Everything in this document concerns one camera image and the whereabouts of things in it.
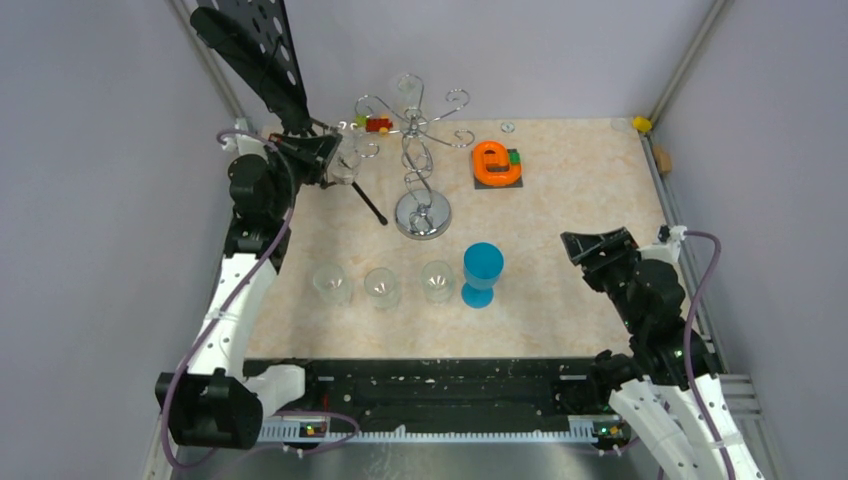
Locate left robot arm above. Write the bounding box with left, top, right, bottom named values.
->
left=155, top=128, right=342, bottom=450

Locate clear ribbed wine glass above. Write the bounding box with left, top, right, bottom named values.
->
left=420, top=260, right=456, bottom=305
left=363, top=267, right=401, bottom=310
left=312, top=263, right=353, bottom=306

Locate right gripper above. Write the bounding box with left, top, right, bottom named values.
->
left=561, top=226, right=644, bottom=332

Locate clear smooth wine glass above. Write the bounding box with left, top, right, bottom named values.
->
left=327, top=121, right=362, bottom=185

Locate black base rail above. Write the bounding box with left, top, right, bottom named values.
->
left=245, top=351, right=641, bottom=434

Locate black music stand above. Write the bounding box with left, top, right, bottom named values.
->
left=189, top=0, right=390, bottom=227

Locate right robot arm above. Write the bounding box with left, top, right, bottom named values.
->
left=557, top=225, right=764, bottom=479

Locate clear tall wine glass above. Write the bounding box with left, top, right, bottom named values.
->
left=390, top=73, right=424, bottom=120

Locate red yellow toy car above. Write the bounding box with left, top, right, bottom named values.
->
left=352, top=115, right=394, bottom=133

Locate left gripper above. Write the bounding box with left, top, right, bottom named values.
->
left=265, top=131, right=342, bottom=218

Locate chrome wine glass rack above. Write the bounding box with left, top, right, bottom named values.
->
left=354, top=88, right=475, bottom=241

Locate orange toy block piece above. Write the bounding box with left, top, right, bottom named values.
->
left=471, top=141, right=523, bottom=185

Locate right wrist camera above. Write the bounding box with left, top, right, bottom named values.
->
left=638, top=225, right=688, bottom=264

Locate yellow corner clip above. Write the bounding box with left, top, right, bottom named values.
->
left=631, top=116, right=653, bottom=134

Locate blue wine glass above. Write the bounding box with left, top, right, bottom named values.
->
left=461, top=242, right=505, bottom=309

